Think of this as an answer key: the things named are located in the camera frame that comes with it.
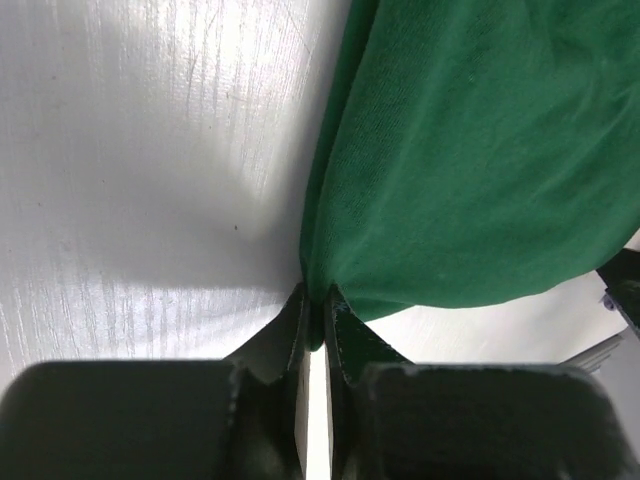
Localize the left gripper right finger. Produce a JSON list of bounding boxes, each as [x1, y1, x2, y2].
[[324, 289, 639, 479]]

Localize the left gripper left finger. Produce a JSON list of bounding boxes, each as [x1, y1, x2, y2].
[[1, 286, 309, 479]]

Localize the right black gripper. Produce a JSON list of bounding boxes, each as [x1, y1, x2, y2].
[[597, 248, 640, 335]]

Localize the green t shirt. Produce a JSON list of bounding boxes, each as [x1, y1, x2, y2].
[[300, 1, 639, 321]]

